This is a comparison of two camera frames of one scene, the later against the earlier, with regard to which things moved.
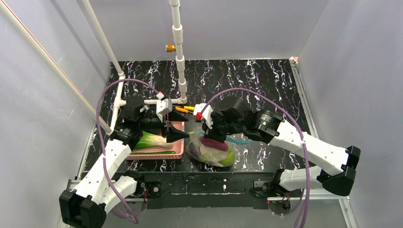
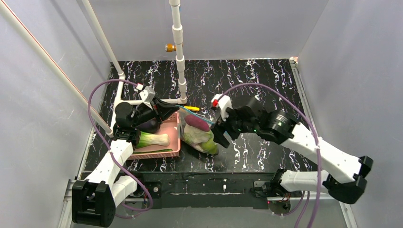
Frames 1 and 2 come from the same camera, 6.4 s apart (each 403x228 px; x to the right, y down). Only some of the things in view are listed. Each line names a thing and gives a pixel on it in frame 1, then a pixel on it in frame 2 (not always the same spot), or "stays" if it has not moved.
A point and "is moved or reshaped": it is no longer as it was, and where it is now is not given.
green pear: [229, 161] -> [210, 146]
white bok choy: [148, 139] stays
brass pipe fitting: [169, 47] stays
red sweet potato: [214, 144] -> [197, 122]
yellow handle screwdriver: [189, 108] stays
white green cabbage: [211, 156] -> [196, 137]
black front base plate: [188, 189] stays
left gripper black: [166, 125] -> [158, 109]
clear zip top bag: [213, 153] is moved or reshaped
